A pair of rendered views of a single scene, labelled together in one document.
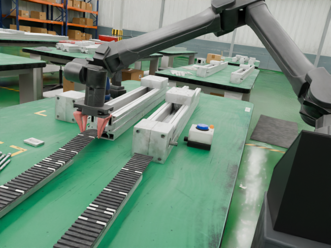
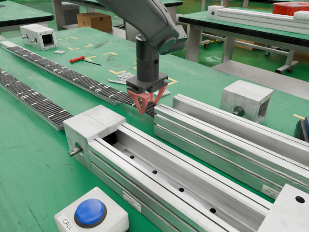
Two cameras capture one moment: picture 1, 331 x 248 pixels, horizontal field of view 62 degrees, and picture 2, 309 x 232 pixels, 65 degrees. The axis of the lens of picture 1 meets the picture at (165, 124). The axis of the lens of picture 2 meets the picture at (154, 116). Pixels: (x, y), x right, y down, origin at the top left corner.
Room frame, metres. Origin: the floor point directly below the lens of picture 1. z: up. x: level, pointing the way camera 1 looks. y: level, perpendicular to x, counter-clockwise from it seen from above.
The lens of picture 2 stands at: (1.11, -0.27, 1.15)
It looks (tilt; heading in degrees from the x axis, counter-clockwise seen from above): 32 degrees down; 122
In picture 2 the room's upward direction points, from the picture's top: straight up
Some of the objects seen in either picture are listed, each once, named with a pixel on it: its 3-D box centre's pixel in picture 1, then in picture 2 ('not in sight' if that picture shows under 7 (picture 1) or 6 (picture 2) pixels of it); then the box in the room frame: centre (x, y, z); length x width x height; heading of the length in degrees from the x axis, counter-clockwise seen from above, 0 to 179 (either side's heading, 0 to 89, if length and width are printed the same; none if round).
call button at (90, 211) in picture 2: (202, 127); (90, 212); (0.91, -0.13, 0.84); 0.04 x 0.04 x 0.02
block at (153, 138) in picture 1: (156, 140); (93, 139); (0.77, 0.02, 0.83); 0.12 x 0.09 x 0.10; 79
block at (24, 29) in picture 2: not in sight; (31, 35); (-0.20, 0.55, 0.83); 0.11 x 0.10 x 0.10; 83
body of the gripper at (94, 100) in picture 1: (94, 98); (147, 70); (0.79, 0.22, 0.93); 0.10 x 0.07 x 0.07; 82
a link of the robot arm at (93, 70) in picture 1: (95, 77); (149, 46); (0.80, 0.22, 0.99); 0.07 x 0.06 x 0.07; 68
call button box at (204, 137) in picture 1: (198, 136); (97, 222); (0.91, -0.12, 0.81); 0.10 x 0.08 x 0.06; 79
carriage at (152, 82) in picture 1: (154, 84); not in sight; (1.49, 0.09, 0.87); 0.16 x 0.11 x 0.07; 169
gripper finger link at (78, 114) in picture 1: (88, 120); (150, 93); (0.79, 0.23, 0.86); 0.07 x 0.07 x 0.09; 82
